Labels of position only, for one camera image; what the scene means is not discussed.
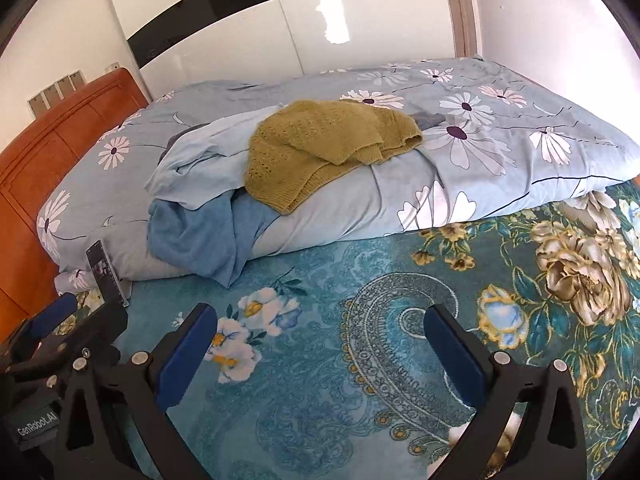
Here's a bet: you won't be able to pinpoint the orange wooden headboard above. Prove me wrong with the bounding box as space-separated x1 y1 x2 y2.
0 67 151 341

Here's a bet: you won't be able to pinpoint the smartphone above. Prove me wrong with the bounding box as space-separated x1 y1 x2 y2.
86 240 130 307

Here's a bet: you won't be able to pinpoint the beige door frame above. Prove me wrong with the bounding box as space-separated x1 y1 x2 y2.
440 0 484 61

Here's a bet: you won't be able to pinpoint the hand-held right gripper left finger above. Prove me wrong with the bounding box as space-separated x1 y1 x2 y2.
52 302 218 480

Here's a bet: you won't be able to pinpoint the light blue shirt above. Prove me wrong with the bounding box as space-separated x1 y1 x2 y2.
145 105 281 211

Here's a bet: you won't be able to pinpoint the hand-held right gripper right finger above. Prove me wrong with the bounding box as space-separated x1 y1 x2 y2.
424 304 587 480

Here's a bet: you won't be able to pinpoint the mustard knitted sweater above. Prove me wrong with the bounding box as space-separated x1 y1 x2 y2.
243 99 425 215

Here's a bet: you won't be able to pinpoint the teal floral blanket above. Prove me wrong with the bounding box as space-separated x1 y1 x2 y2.
50 180 640 480

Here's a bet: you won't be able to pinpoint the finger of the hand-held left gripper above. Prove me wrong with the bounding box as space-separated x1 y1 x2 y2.
30 302 129 378
12 294 79 358

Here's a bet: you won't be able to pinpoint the blue fleece sweatshirt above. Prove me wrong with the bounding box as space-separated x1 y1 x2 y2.
146 192 283 288

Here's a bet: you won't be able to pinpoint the white glossy wardrobe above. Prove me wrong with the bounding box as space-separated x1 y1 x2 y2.
102 0 476 103

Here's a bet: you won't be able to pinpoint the pale blue floral duvet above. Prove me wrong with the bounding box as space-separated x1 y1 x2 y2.
36 57 640 296

